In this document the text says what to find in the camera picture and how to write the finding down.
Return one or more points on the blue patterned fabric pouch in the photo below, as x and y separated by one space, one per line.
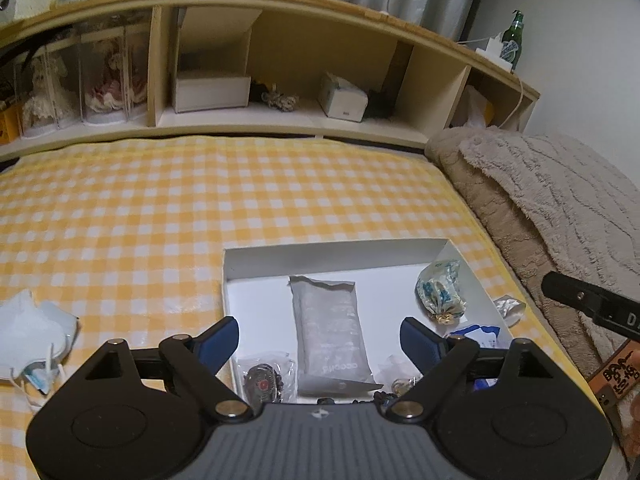
439 292

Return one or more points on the white charger on shelf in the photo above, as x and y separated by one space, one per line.
491 49

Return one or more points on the blue white packet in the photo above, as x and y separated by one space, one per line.
487 337

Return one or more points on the white tissue box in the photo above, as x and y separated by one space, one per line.
340 99

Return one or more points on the white open box in shelf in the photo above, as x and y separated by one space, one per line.
196 90

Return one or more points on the crumpled silver wrapper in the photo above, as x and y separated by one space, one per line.
510 309

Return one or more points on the dark beaded accessory bundle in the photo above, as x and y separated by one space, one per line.
268 378

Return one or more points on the wooden headboard shelf unit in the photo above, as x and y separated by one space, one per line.
414 78

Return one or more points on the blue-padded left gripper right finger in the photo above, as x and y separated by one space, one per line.
443 362

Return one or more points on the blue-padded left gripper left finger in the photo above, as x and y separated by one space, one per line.
192 364

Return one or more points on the white shallow cardboard box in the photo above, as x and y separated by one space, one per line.
255 291

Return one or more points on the cream dressed doll in case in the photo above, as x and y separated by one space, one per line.
46 92

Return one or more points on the white face mask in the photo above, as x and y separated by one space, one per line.
36 339

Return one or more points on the beige fluffy blanket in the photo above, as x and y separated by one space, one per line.
550 203

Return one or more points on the silver foil pouch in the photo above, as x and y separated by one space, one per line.
331 356

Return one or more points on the pink dressed doll in case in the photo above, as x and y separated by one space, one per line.
114 74

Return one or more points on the green glass bottle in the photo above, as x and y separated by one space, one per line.
512 40

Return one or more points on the orange box with black print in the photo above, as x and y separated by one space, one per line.
9 126

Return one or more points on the yellow checkered bed blanket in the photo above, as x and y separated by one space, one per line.
130 237

